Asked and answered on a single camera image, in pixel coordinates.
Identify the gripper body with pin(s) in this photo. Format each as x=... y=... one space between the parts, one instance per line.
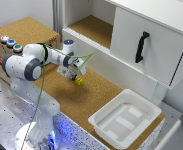
x=72 y=67

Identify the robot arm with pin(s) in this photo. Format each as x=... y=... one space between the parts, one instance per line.
x=24 y=66

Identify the yellow block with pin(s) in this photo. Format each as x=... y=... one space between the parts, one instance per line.
x=79 y=81

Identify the green button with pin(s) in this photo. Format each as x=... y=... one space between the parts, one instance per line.
x=17 y=48

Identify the wooden drawer box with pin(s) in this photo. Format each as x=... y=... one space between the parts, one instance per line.
x=21 y=36

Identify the blue button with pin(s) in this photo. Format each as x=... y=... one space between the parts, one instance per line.
x=11 y=42

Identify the white cabinet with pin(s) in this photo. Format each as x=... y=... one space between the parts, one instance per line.
x=131 y=33

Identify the white plastic box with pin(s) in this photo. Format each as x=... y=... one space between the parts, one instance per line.
x=124 y=118

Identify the red button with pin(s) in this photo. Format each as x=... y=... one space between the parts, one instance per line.
x=4 y=39

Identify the white sliding door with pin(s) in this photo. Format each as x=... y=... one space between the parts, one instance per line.
x=147 y=43

